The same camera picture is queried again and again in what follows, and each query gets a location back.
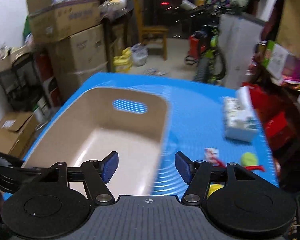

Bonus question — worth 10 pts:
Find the yellow plastic toy tool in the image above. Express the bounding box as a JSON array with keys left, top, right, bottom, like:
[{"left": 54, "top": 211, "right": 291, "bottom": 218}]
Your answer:
[{"left": 207, "top": 183, "right": 224, "bottom": 198}]

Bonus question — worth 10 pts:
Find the white USB charger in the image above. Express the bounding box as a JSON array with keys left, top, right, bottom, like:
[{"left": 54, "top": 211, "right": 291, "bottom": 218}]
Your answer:
[{"left": 204, "top": 147, "right": 219, "bottom": 162}]

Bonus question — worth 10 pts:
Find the beige plastic storage bin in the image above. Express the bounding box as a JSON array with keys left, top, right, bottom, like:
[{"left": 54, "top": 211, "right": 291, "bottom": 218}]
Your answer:
[{"left": 24, "top": 87, "right": 169, "bottom": 197}]

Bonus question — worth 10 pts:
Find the blue silicone baking mat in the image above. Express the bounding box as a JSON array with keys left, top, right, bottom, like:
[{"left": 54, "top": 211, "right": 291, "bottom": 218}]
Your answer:
[{"left": 2, "top": 71, "right": 280, "bottom": 201}]

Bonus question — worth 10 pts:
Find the green round lid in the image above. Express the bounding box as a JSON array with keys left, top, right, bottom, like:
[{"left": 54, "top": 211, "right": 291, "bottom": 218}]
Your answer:
[{"left": 240, "top": 152, "right": 259, "bottom": 167}]

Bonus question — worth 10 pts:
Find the floral tissue box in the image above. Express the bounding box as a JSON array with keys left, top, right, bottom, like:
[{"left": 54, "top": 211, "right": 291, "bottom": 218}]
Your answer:
[{"left": 223, "top": 86, "right": 258, "bottom": 143}]

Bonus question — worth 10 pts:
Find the torn cardboard box on floor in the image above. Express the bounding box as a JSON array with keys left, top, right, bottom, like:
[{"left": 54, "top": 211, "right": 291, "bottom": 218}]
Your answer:
[{"left": 0, "top": 112, "right": 39, "bottom": 159}]

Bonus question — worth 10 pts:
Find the wrapped lower cardboard box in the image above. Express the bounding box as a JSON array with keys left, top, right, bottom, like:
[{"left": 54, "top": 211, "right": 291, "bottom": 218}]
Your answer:
[{"left": 56, "top": 63, "right": 107, "bottom": 101}]

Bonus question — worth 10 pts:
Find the green black bicycle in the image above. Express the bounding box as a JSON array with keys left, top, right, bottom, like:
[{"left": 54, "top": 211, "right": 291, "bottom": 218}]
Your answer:
[{"left": 185, "top": 24, "right": 226, "bottom": 85}]

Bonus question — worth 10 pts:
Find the yellow jug on floor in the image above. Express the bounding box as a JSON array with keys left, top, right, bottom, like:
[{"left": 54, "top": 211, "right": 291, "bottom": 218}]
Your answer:
[{"left": 113, "top": 47, "right": 133, "bottom": 73}]

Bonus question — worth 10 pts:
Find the black metal shelf rack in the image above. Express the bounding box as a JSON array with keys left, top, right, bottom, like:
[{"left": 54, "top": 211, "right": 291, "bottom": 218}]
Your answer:
[{"left": 0, "top": 52, "right": 51, "bottom": 112}]

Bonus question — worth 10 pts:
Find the large stacked cardboard box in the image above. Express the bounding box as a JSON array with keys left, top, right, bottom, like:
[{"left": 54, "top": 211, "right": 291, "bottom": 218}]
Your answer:
[{"left": 48, "top": 24, "right": 107, "bottom": 76}]

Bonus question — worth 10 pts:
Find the white plastic bag on floor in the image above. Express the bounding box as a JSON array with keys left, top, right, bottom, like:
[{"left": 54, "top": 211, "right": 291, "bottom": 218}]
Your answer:
[{"left": 131, "top": 43, "right": 148, "bottom": 67}]

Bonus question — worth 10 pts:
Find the green white product box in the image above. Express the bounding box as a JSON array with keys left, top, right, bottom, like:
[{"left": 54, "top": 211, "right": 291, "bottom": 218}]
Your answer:
[{"left": 262, "top": 41, "right": 290, "bottom": 80}]

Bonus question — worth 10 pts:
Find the white refrigerator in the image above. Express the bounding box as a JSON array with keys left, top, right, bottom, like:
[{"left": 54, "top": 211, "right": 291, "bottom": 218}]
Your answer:
[{"left": 218, "top": 13, "right": 265, "bottom": 89}]

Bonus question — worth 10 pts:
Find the top open cardboard box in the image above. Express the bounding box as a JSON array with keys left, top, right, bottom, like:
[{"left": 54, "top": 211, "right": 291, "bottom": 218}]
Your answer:
[{"left": 26, "top": 0, "right": 101, "bottom": 44}]

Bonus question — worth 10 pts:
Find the wooden chair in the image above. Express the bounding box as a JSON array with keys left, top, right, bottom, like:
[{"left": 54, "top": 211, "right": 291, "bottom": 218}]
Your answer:
[{"left": 133, "top": 0, "right": 168, "bottom": 61}]

